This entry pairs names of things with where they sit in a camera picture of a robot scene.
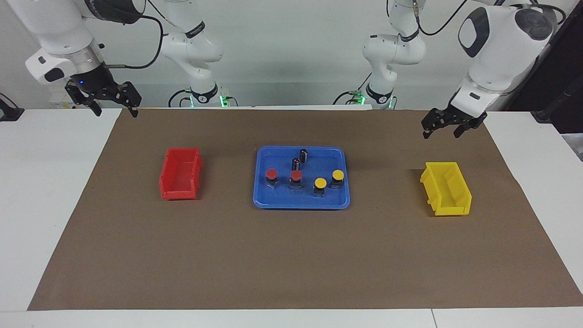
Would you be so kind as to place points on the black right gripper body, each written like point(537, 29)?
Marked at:
point(93, 82)

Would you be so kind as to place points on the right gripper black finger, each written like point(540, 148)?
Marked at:
point(130, 95)
point(84, 98)

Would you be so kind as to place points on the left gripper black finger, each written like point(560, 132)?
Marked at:
point(467, 125)
point(432, 122)

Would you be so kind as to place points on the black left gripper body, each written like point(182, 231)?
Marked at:
point(460, 116)

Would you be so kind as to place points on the yellow mushroom push button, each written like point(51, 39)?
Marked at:
point(337, 174)
point(320, 182)

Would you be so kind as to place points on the red mushroom push button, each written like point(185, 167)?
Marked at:
point(272, 173)
point(296, 175)

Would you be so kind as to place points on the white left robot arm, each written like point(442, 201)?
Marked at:
point(496, 54)

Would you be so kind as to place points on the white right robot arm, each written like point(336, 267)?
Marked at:
point(59, 27)

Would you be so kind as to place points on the blue plastic tray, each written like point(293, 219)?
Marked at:
point(284, 197)

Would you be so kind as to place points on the yellow plastic parts bin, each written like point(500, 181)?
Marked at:
point(448, 191)

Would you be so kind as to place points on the green lit base connector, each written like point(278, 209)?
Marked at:
point(223, 101)
point(358, 98)

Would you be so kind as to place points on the red plastic parts bin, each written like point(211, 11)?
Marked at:
point(180, 177)

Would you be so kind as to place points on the black equipment stand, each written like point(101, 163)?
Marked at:
point(565, 68)

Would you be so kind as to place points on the black cylindrical capacitor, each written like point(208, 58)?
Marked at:
point(295, 163)
point(304, 156)

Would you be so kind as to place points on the brown paper table mat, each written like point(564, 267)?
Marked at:
point(291, 255)

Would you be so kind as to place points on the black mount bracket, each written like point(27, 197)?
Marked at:
point(10, 113)

